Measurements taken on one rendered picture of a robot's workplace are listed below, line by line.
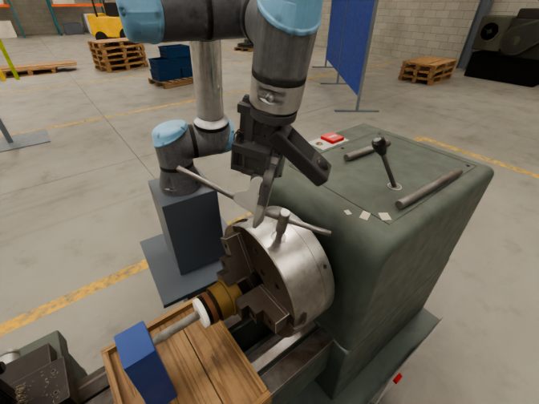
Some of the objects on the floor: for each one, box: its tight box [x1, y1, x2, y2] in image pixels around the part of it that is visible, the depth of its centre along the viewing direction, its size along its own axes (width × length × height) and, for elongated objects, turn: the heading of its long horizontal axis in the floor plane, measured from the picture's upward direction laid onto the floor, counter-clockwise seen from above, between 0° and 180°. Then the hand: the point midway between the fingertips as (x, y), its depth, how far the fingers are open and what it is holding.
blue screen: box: [312, 0, 379, 112], centre depth 607 cm, size 412×80×235 cm, turn 179°
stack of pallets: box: [87, 38, 148, 73], centre depth 814 cm, size 126×86×73 cm
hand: (269, 202), depth 55 cm, fingers open, 14 cm apart
